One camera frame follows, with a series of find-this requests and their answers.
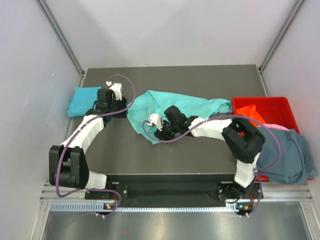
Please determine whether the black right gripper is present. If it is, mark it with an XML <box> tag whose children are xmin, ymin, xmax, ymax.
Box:
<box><xmin>154</xmin><ymin>119</ymin><xmax>179</xmax><ymax>144</ymax></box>

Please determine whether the teal t-shirt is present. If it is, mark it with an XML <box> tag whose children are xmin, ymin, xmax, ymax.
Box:
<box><xmin>127</xmin><ymin>90</ymin><xmax>232</xmax><ymax>145</ymax></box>

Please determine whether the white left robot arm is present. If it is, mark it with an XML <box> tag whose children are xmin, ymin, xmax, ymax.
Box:
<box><xmin>48</xmin><ymin>83</ymin><xmax>128</xmax><ymax>199</ymax></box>

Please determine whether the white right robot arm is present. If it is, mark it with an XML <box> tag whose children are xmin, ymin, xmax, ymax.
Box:
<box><xmin>148</xmin><ymin>105</ymin><xmax>266</xmax><ymax>198</ymax></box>

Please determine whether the folded blue t-shirt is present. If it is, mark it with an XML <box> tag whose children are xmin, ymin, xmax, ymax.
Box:
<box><xmin>67</xmin><ymin>86</ymin><xmax>102</xmax><ymax>118</ymax></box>

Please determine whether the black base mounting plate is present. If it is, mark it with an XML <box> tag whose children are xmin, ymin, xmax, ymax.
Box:
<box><xmin>84</xmin><ymin>173</ymin><xmax>265</xmax><ymax>208</ymax></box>

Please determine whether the orange t-shirt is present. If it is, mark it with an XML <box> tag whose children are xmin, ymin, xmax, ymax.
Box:
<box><xmin>235</xmin><ymin>104</ymin><xmax>266</xmax><ymax>124</ymax></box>

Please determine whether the pink t-shirt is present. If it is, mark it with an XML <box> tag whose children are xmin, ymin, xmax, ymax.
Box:
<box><xmin>263</xmin><ymin>123</ymin><xmax>289</xmax><ymax>131</ymax></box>

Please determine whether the red plastic bin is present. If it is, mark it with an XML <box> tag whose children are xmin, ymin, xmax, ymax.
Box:
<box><xmin>231</xmin><ymin>97</ymin><xmax>307</xmax><ymax>170</ymax></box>

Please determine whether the grey-blue t-shirt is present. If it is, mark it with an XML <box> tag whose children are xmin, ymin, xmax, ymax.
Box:
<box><xmin>256</xmin><ymin>127</ymin><xmax>318</xmax><ymax>184</ymax></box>

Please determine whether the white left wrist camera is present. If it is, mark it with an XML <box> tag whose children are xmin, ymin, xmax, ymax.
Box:
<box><xmin>105</xmin><ymin>80</ymin><xmax>123</xmax><ymax>101</ymax></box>

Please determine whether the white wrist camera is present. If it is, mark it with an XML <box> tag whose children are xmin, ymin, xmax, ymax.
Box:
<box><xmin>147</xmin><ymin>113</ymin><xmax>163</xmax><ymax>131</ymax></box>
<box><xmin>105</xmin><ymin>80</ymin><xmax>123</xmax><ymax>101</ymax></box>

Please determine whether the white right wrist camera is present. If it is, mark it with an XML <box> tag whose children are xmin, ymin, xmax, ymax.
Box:
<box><xmin>147</xmin><ymin>113</ymin><xmax>163</xmax><ymax>131</ymax></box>

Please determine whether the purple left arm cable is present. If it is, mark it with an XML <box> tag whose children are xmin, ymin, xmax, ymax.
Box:
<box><xmin>54</xmin><ymin>74</ymin><xmax>137</xmax><ymax>226</ymax></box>

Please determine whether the grey aluminium corner post left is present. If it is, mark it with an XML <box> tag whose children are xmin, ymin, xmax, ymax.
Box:
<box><xmin>36</xmin><ymin>0</ymin><xmax>85</xmax><ymax>77</ymax></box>

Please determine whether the grey aluminium corner post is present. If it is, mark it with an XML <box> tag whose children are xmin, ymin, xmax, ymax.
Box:
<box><xmin>36</xmin><ymin>0</ymin><xmax>85</xmax><ymax>77</ymax></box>
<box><xmin>257</xmin><ymin>0</ymin><xmax>306</xmax><ymax>75</ymax></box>

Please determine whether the grey slotted cable duct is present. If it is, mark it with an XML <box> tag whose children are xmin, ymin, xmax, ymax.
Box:
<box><xmin>50</xmin><ymin>201</ymin><xmax>249</xmax><ymax>213</ymax></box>

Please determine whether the grey aluminium corner post right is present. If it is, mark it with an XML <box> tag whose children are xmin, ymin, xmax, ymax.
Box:
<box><xmin>257</xmin><ymin>0</ymin><xmax>306</xmax><ymax>75</ymax></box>

